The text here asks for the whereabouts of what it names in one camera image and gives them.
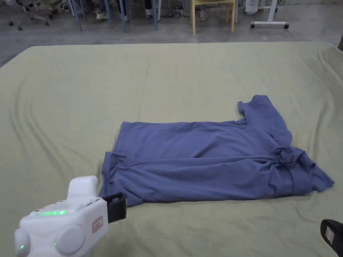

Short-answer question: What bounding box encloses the grey office chair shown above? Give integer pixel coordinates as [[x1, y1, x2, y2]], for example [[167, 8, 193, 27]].
[[9, 0, 55, 30]]

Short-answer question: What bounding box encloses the yellow wooden chair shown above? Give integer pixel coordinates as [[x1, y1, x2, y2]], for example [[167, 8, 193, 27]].
[[190, 0, 236, 34]]

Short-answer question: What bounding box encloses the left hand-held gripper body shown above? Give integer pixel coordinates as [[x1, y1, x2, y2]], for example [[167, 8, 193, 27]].
[[14, 175, 128, 257]]

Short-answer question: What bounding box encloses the table with blue legs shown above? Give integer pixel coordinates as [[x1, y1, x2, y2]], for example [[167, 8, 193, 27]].
[[67, 0, 162, 33]]

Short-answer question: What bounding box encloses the bed with pale green sheet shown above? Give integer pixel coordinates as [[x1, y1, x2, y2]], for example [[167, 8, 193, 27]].
[[0, 41, 343, 257]]

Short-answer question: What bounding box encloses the blue shirt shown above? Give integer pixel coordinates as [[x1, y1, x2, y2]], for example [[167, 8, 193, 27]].
[[97, 94, 336, 208]]

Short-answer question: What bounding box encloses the white wheeled table stand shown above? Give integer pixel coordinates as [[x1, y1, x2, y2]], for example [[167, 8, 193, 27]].
[[250, 0, 290, 30]]

